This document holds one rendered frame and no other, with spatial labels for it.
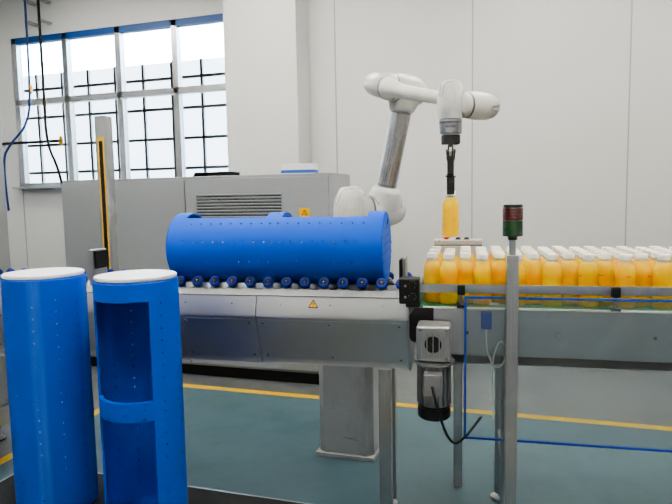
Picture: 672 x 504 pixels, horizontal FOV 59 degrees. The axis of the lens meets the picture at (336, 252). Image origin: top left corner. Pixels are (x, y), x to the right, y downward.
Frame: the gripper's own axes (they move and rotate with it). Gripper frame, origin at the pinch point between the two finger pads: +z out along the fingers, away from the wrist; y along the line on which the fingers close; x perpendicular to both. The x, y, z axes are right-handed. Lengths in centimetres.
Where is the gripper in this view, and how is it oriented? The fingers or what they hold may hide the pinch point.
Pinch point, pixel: (450, 186)
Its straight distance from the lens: 245.2
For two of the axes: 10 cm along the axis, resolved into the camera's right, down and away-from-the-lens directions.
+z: 0.2, 10.0, 1.0
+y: -2.1, 1.0, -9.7
